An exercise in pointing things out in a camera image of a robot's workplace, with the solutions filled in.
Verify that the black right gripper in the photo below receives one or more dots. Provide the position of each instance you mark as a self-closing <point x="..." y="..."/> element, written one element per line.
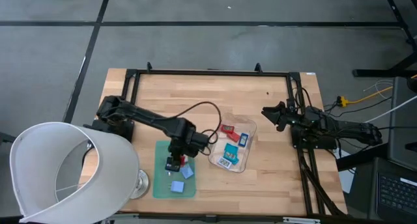
<point x="303" y="118"/>

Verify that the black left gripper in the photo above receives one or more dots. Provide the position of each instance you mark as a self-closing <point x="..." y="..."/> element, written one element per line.
<point x="184" y="141"/>

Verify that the red plug adapter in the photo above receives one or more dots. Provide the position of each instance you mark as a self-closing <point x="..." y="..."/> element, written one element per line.
<point x="183" y="159"/>

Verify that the clear plastic bin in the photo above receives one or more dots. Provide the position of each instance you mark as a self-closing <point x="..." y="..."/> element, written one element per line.
<point x="249" y="152"/>

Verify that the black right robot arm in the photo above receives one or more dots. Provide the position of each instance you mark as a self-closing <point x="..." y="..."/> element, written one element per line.
<point x="352" y="131"/>

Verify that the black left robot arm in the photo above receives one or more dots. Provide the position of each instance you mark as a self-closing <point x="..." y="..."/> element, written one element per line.
<point x="146" y="115"/>

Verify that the green translucent plastic bin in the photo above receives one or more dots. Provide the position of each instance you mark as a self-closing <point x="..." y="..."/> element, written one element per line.
<point x="159" y="185"/>

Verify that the silver lamp base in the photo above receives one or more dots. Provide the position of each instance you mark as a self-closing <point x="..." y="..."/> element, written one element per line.
<point x="141" y="184"/>

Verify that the white lamp shade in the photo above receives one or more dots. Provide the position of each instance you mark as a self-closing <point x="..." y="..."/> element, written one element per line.
<point x="120" y="172"/>

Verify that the white paper sheet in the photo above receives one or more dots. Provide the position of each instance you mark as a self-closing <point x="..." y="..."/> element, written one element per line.
<point x="346" y="181"/>

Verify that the black desk leg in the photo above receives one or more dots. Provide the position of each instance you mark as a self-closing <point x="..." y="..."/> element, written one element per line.
<point x="374" y="73"/>

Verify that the black laptop keyboard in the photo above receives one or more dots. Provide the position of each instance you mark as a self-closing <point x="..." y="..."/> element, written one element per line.
<point x="395" y="193"/>

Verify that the black aluminium table frame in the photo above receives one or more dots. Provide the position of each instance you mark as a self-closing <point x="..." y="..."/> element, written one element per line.
<point x="211" y="72"/>

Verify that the silver metal bracket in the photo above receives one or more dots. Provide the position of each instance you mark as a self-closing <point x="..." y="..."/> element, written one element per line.
<point x="301" y="220"/>

